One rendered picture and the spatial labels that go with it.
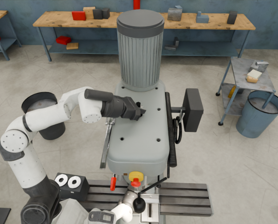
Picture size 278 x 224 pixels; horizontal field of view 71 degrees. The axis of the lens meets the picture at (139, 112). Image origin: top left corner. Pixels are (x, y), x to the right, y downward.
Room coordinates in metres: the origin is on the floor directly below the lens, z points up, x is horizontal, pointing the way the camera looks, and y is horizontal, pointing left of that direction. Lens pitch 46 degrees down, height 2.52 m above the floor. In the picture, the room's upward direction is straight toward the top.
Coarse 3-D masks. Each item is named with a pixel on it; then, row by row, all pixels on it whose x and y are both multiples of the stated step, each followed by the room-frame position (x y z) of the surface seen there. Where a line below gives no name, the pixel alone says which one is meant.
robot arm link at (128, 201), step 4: (120, 200) 0.45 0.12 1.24; (124, 200) 0.44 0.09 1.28; (128, 200) 0.43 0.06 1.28; (132, 200) 0.44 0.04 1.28; (128, 204) 0.41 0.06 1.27; (128, 208) 0.39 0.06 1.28; (128, 212) 0.37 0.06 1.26; (124, 216) 0.35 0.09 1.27; (128, 216) 0.36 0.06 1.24; (124, 220) 0.34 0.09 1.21; (128, 220) 0.34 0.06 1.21
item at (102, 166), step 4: (108, 124) 0.53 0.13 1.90; (112, 124) 0.53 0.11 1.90; (108, 128) 0.50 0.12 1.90; (108, 132) 0.48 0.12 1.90; (108, 136) 0.46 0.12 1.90; (104, 140) 0.45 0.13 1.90; (108, 140) 0.44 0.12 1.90; (104, 144) 0.43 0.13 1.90; (108, 144) 0.43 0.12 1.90; (104, 148) 0.41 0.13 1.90; (104, 152) 0.39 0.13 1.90; (104, 156) 0.37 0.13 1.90; (104, 160) 0.36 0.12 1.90; (100, 164) 0.34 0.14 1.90; (104, 164) 0.34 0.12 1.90; (100, 168) 0.33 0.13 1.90; (104, 168) 0.33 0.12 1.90
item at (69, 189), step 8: (56, 176) 0.66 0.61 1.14; (64, 176) 0.65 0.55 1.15; (72, 176) 0.66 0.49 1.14; (80, 176) 0.66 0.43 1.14; (64, 184) 0.59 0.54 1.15; (72, 184) 0.59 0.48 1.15; (80, 184) 0.60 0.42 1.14; (88, 184) 0.65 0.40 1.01; (64, 192) 0.56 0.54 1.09; (72, 192) 0.55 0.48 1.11; (80, 192) 0.55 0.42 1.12; (80, 200) 0.55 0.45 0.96
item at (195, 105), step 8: (192, 88) 0.97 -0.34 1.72; (184, 96) 0.97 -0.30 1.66; (192, 96) 0.89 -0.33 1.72; (184, 104) 0.92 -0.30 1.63; (192, 104) 0.82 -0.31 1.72; (200, 104) 0.82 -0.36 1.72; (192, 112) 0.78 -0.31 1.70; (200, 112) 0.78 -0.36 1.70; (184, 120) 0.84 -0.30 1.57; (192, 120) 0.78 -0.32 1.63; (184, 128) 0.80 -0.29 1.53; (192, 128) 0.78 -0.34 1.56
